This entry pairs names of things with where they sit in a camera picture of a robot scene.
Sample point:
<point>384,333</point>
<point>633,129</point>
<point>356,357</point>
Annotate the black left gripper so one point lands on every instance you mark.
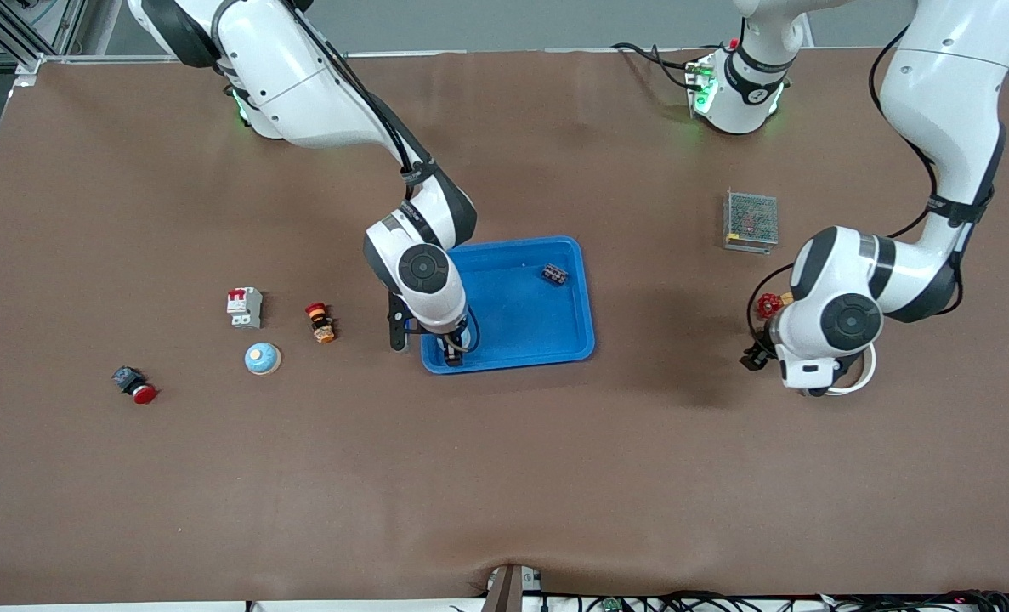
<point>760,355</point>

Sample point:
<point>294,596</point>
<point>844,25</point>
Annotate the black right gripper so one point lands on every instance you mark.
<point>453,348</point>

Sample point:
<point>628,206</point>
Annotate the blue bell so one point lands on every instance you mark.
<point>468,340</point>
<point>262,359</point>

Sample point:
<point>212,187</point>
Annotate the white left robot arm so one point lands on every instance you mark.
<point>938,102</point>

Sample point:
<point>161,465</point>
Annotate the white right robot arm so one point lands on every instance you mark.
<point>300,85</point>

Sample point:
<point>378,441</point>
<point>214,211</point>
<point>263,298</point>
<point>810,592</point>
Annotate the blue plastic tray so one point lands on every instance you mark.
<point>521,314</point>

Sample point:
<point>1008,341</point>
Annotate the brown table mat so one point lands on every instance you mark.
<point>504,476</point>

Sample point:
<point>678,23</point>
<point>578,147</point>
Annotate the metal mesh power supply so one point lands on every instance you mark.
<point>751,219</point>

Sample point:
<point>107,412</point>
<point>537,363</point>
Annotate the white red circuit breaker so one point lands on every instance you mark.
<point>245,308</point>

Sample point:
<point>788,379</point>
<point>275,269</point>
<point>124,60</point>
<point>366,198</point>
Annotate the metal table clamp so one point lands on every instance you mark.
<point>508,591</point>

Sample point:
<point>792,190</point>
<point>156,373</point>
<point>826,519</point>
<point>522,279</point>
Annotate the white curved plastic bracket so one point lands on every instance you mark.
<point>871,365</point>

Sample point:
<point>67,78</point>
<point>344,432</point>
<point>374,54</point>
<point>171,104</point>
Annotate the red push button switch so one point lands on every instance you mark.
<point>134,384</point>

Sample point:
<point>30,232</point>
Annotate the aluminium frame profile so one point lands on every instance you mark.
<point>28,72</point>

